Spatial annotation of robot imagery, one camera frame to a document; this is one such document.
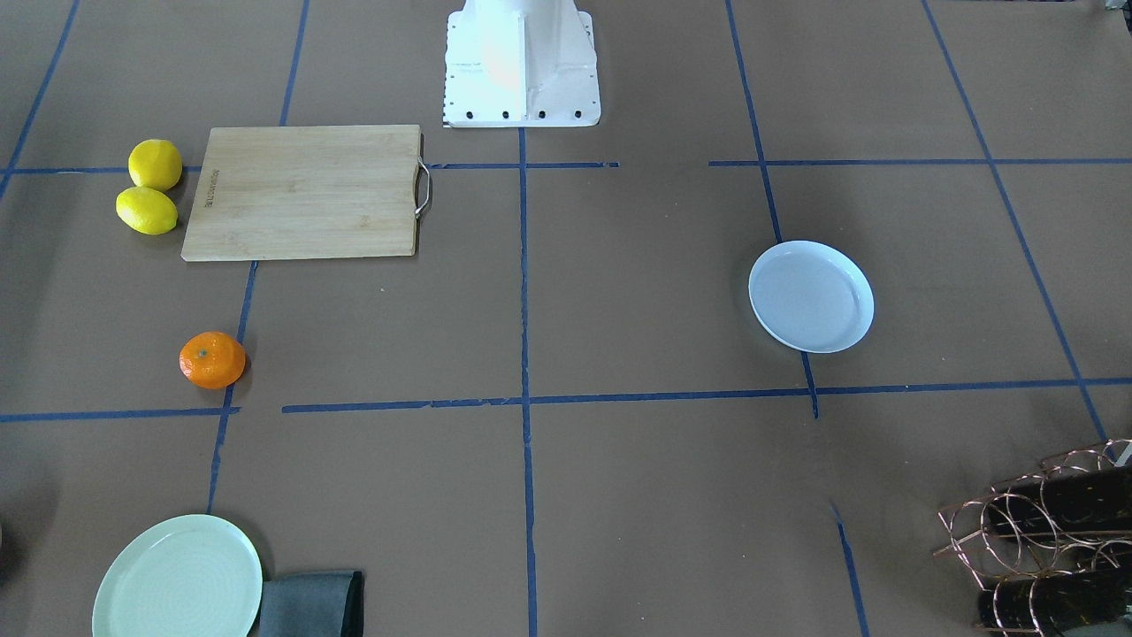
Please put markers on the orange mandarin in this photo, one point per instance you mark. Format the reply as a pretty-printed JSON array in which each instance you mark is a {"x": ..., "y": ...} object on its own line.
[{"x": 212, "y": 360}]

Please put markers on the copper wire bottle rack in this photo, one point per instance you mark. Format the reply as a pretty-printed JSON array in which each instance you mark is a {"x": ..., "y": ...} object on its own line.
[{"x": 1049, "y": 551}]

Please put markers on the dark wine bottle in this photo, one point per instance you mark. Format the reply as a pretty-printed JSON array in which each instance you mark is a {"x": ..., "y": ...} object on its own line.
[
  {"x": 1085, "y": 504},
  {"x": 1094, "y": 603}
]

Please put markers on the light blue plate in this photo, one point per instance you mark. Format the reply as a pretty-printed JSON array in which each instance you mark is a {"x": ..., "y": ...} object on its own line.
[{"x": 811, "y": 297}]

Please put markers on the yellow lemon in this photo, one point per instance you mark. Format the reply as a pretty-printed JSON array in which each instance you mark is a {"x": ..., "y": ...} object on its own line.
[
  {"x": 156, "y": 164},
  {"x": 146, "y": 210}
]

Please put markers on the bamboo cutting board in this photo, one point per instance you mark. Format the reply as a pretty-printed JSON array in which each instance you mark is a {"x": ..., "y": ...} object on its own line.
[{"x": 316, "y": 192}]

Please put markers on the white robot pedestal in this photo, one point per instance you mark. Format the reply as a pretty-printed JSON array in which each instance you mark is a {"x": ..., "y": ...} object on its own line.
[{"x": 520, "y": 64}]

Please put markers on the light green plate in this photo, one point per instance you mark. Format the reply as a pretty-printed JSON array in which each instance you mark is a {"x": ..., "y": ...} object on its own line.
[{"x": 191, "y": 575}]

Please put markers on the dark grey folded cloth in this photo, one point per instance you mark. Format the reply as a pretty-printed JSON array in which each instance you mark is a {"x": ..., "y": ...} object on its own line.
[{"x": 313, "y": 604}]

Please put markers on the dark wine bottle front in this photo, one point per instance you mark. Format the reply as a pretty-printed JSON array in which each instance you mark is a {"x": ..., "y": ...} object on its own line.
[{"x": 1094, "y": 603}]

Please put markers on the dark wine bottle middle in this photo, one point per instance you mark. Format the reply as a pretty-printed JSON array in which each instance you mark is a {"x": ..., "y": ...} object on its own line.
[{"x": 1085, "y": 504}]

